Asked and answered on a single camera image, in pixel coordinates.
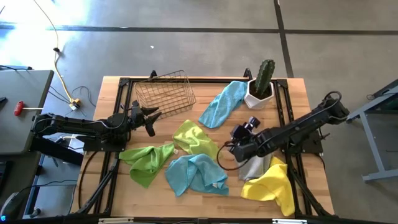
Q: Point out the white power box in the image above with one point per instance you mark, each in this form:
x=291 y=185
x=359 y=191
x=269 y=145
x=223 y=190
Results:
x=74 y=140

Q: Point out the green microfiber towel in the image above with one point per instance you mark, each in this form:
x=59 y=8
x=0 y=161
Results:
x=144 y=165

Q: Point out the lime microfiber towel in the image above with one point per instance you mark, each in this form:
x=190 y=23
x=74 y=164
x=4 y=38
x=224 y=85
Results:
x=194 y=140

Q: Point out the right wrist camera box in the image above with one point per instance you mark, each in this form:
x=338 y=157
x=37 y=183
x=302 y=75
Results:
x=253 y=123

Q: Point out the green cactus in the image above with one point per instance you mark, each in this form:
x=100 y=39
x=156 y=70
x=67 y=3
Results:
x=265 y=76

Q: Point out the blue microfiber towel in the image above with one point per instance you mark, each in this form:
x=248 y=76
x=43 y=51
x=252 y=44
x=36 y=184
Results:
x=196 y=174
x=222 y=105

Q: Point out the grey microfiber towel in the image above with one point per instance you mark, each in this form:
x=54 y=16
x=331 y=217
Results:
x=253 y=169

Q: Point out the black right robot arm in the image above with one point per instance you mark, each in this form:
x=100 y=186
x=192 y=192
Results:
x=295 y=130

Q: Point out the white faceted plant pot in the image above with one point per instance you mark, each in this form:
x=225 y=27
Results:
x=256 y=101

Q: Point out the yellow microfiber towel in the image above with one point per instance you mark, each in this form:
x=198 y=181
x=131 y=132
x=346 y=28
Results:
x=270 y=186

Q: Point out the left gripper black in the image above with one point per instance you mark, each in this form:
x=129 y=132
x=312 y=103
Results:
x=136 y=119

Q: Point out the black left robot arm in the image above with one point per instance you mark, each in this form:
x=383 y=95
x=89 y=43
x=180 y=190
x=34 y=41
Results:
x=77 y=126

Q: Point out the grey side table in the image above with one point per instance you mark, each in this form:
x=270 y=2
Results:
x=21 y=109

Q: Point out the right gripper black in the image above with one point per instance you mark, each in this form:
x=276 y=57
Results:
x=241 y=135

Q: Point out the grey metal table frame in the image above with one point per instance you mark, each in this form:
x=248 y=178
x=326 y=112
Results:
x=371 y=143

